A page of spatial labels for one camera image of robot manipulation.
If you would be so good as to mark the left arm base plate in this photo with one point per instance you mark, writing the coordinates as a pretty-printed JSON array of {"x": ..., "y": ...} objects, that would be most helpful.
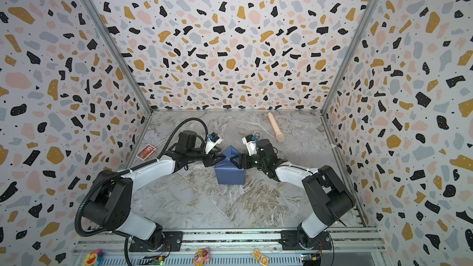
[{"x": 165, "y": 242}]

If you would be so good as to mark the orange square sticker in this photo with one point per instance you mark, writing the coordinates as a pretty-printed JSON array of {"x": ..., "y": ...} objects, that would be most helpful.
[{"x": 259, "y": 257}]

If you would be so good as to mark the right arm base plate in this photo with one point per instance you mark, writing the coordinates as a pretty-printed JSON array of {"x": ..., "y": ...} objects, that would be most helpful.
[{"x": 295, "y": 240}]

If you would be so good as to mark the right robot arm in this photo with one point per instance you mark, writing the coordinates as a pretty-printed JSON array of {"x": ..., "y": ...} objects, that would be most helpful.
[{"x": 328, "y": 196}]

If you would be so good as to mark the aluminium mounting rail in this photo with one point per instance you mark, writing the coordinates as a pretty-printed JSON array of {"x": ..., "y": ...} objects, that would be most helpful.
[{"x": 336, "y": 246}]

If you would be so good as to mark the pink yellow sticker toy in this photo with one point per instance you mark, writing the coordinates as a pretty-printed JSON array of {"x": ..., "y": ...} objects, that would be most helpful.
[{"x": 201, "y": 257}]

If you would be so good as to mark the red playing card deck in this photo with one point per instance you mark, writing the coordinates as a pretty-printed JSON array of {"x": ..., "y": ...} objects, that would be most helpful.
[{"x": 146, "y": 152}]

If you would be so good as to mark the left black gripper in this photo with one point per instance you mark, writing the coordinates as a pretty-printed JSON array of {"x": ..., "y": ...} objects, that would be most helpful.
[{"x": 210, "y": 161}]

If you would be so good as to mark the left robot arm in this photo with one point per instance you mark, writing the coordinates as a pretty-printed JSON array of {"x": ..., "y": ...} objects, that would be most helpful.
[{"x": 107, "y": 205}]

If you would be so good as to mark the blue wrapping paper sheet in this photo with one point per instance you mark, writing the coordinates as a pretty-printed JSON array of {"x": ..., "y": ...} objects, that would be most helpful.
[{"x": 227, "y": 173}]

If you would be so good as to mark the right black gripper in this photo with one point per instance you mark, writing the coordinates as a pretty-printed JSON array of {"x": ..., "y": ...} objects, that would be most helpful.
[{"x": 247, "y": 159}]

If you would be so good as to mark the colourful round sticker toy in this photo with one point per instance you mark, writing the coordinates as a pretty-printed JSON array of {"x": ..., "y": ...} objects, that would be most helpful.
[{"x": 94, "y": 258}]

